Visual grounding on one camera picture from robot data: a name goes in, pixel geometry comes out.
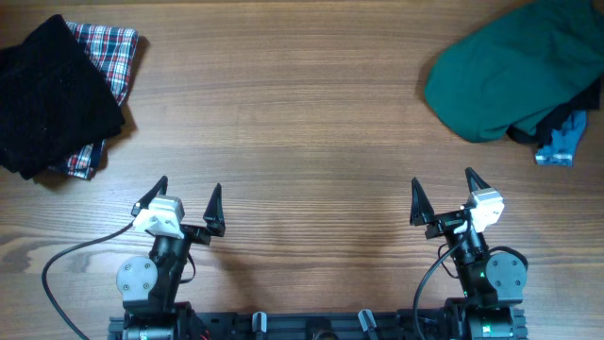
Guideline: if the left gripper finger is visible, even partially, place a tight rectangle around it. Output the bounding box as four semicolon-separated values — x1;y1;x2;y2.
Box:
131;176;168;217
203;183;226;237

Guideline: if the blue denim garment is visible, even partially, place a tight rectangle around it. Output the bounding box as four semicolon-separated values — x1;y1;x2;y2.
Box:
534;110;587;166

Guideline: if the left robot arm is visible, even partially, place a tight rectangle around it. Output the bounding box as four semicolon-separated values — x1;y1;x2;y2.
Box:
108;176;226;340

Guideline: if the red plaid shirt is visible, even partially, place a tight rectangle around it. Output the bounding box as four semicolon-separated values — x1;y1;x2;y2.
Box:
48;22;139;179

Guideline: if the green cloth garment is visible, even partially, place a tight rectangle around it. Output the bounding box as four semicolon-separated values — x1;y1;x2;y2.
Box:
424;0;603;143

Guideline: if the black crumpled garment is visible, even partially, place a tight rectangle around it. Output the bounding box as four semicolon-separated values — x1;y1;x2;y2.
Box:
507;77;601;145

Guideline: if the black folded garment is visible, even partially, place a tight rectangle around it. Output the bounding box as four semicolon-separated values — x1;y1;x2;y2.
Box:
1;14;125;180

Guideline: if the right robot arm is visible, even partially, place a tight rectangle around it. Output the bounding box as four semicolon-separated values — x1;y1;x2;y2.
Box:
410;167;529;340

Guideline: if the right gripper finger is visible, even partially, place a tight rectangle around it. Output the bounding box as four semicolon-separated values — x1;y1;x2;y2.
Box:
464;167;490;193
410;178;435;226

